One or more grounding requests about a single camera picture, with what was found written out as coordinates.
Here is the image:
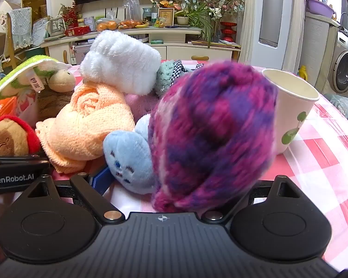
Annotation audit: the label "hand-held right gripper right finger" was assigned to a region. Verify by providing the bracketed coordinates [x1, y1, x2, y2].
[201, 175, 298, 224]

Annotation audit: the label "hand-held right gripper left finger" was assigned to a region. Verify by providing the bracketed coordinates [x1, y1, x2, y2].
[23, 166, 126, 224]

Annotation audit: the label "light blue plush toy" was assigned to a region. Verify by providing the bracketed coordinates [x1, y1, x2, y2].
[103, 113, 158, 195]

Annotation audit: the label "orange knitted towel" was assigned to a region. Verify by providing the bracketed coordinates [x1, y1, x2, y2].
[35, 81, 136, 174]

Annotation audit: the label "orange plastic packet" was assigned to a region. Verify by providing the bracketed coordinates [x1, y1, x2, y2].
[0, 88, 39, 128]

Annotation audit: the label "purple pink knit hat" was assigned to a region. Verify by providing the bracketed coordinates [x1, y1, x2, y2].
[148, 60, 279, 213]

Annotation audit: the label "green white striped towel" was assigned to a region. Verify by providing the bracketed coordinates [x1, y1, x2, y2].
[0, 55, 60, 100]

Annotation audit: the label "brown plush toy red hood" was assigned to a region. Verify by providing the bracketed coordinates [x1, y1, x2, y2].
[0, 115, 42, 156]

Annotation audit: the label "pink fluffy cloth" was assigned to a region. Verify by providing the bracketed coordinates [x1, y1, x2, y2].
[125, 93, 160, 122]

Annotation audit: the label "pink checked tablecloth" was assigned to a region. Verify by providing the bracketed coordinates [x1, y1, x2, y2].
[49, 59, 348, 270]

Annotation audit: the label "white paper cup green leaf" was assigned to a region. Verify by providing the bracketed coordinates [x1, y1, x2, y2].
[261, 68, 320, 155]

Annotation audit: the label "teal knitted gingham toy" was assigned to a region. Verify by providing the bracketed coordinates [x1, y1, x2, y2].
[154, 59, 193, 96]

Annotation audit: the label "dark green storage box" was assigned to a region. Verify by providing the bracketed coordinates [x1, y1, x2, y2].
[25, 47, 46, 60]

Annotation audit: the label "white fluffy plush cloth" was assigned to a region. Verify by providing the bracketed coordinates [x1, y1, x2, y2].
[79, 30, 162, 95]

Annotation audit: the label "yellow wooden chair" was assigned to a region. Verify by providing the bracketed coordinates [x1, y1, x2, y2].
[5, 13, 32, 61]

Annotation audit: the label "grey patterned cushion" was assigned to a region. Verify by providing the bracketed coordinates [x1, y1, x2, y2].
[325, 94, 348, 134]

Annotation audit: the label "white paper sheet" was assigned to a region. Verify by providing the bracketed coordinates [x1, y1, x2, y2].
[32, 17, 51, 39]

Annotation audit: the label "teal crochet chair cover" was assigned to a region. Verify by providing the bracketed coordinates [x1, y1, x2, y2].
[7, 7, 32, 50]

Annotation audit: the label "red box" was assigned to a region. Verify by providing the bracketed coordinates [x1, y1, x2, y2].
[65, 25, 91, 37]

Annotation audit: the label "glass kettle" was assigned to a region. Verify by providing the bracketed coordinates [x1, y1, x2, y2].
[45, 16, 66, 38]

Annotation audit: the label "bag of oranges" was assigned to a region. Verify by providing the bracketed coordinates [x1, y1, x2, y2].
[96, 19, 120, 32]
[120, 20, 142, 29]

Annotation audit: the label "stack of books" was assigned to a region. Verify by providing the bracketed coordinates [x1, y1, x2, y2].
[188, 39, 241, 48]

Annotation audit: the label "cream TV cabinet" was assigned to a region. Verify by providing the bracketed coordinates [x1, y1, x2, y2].
[40, 26, 242, 66]

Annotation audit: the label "red berry branches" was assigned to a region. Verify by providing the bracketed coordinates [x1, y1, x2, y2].
[59, 1, 79, 25]

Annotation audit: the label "red vase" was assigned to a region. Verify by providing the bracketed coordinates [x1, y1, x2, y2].
[220, 22, 238, 42]

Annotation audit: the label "silver washing machine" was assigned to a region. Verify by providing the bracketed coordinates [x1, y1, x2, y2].
[326, 30, 348, 99]

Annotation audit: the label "white laundry cabinet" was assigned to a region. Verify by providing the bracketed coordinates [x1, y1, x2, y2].
[304, 12, 340, 93]

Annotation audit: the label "clear plastic bag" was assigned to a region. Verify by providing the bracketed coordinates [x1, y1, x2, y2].
[123, 0, 142, 22]

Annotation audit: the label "green potted plant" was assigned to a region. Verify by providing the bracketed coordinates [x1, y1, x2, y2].
[175, 3, 221, 47]

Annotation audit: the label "white tower air conditioner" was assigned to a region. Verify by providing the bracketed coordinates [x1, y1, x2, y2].
[251, 0, 308, 77]

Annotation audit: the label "purple plastic basin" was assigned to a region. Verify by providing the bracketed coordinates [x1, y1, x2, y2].
[306, 0, 337, 19]

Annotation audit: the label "wooden picture frame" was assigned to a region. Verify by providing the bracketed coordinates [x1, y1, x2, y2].
[157, 8, 175, 26]

